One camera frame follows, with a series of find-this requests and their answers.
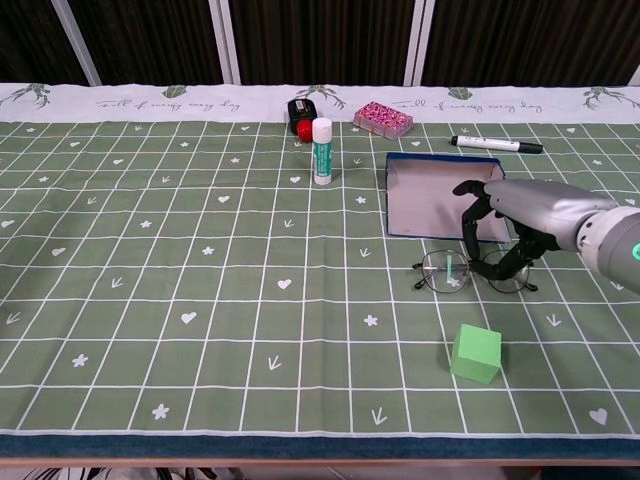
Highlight white green glue stick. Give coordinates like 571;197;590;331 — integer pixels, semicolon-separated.
311;117;335;187

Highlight black wire-frame eyeglasses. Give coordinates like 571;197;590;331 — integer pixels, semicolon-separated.
412;248;539;294

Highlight black device with red ball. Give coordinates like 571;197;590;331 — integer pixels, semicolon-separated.
286;98;316;141

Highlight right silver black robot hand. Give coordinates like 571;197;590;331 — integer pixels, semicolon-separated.
452;178;617;281

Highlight blue glasses case grey lining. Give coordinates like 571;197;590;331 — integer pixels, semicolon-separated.
384;151;516;245

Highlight green foam cube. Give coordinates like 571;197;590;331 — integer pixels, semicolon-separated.
449;323;503;385

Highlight white marker with black caps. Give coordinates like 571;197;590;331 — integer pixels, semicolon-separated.
450;133;544;155

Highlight dark blue table undercloth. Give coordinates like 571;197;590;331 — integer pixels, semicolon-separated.
0;432;640;460

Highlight pink patterned card box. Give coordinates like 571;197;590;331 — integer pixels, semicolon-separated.
352;100;415;140

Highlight green checkered tablecloth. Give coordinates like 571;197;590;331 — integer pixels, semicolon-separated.
0;82;640;439

